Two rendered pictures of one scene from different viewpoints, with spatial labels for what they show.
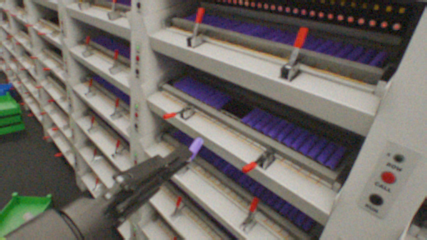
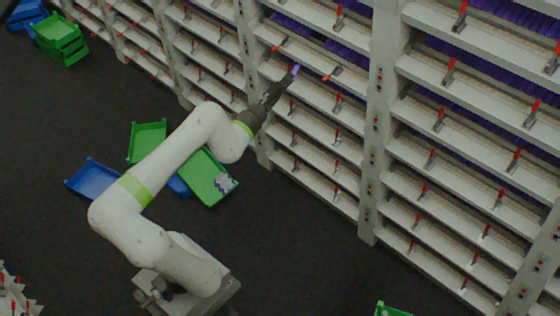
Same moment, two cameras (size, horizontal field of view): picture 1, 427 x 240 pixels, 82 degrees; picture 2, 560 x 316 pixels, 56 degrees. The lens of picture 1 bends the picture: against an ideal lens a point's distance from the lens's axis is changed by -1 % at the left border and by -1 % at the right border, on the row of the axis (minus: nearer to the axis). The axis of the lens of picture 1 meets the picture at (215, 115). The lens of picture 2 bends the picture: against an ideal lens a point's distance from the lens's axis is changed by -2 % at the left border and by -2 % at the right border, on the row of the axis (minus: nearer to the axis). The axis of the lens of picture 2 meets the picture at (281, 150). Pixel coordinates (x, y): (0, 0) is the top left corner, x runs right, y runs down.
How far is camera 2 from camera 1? 146 cm
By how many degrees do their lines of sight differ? 25
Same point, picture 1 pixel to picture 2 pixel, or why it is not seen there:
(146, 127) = (255, 51)
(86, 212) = (257, 109)
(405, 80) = (375, 39)
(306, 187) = (358, 84)
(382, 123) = (373, 55)
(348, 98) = (362, 42)
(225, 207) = (323, 102)
